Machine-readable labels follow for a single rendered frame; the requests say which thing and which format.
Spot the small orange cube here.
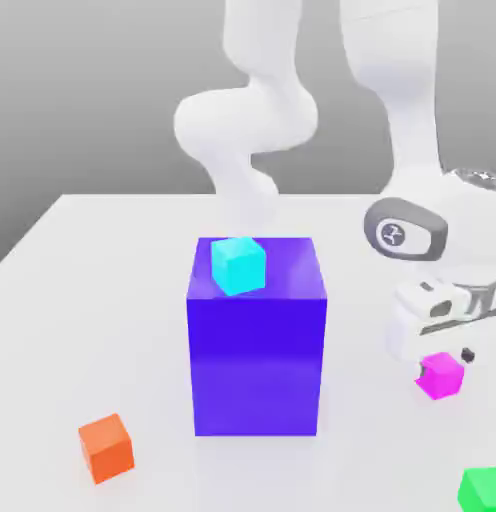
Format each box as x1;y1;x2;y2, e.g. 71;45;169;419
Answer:
77;412;136;486

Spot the small cyan cube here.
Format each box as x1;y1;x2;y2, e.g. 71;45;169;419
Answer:
210;235;268;298

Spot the small green cube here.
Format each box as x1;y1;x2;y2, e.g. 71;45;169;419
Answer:
456;466;496;512

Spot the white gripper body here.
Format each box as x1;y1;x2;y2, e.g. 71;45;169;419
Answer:
385;306;496;364

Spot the small magenta cube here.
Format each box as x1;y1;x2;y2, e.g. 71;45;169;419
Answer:
414;351;466;401

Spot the large purple box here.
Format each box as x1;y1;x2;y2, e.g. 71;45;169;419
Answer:
185;236;328;438

